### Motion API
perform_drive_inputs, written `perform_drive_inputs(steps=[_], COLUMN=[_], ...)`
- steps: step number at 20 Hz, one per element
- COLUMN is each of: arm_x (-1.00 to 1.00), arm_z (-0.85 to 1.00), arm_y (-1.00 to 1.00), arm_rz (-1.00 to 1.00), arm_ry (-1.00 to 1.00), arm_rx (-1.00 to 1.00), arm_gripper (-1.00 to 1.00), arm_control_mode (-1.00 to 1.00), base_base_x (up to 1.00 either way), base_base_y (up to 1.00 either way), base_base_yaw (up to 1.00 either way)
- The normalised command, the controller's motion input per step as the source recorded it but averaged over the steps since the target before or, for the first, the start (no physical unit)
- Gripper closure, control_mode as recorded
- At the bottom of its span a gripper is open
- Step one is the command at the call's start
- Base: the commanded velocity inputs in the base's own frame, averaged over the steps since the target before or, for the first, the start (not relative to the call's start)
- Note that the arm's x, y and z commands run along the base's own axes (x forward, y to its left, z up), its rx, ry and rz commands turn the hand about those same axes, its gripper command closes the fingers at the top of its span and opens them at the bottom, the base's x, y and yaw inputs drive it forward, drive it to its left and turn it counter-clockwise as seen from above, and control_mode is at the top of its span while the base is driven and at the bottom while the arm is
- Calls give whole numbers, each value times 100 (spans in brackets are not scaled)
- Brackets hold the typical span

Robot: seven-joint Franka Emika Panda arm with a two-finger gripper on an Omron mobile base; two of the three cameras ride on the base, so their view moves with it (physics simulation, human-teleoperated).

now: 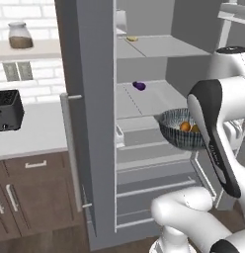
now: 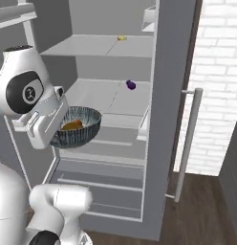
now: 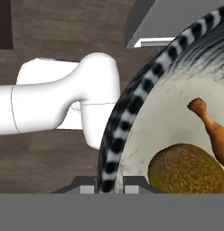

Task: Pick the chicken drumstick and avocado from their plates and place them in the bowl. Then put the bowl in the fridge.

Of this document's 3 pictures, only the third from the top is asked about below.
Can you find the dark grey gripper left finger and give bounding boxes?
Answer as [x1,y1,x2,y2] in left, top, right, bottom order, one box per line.
[51,175,98,195]

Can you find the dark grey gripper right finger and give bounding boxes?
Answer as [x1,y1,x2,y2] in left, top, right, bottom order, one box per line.
[122,175,166,195]

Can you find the black and white striped bowl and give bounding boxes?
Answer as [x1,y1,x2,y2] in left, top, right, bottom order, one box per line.
[97,4,224,195]

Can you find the brown chicken drumstick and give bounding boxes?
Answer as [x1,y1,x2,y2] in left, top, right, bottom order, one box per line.
[186,97,224,170]

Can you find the grey cabinet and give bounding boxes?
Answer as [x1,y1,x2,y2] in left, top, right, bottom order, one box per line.
[124,0,224,50]

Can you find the dark brown cabinet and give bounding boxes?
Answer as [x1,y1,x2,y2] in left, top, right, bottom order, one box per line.
[0,0,14,51]

